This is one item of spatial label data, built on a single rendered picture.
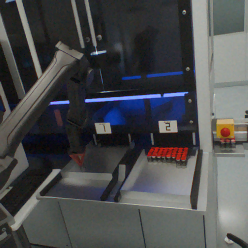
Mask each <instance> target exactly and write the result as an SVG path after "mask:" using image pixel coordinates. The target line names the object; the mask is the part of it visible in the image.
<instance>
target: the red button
mask: <svg viewBox="0 0 248 248"><path fill-rule="evenodd" d="M220 133H221V135H222V136H223V137H225V138H226V137H228V136H229V135H230V133H231V132H230V129H228V128H223V129H221V131H220Z"/></svg>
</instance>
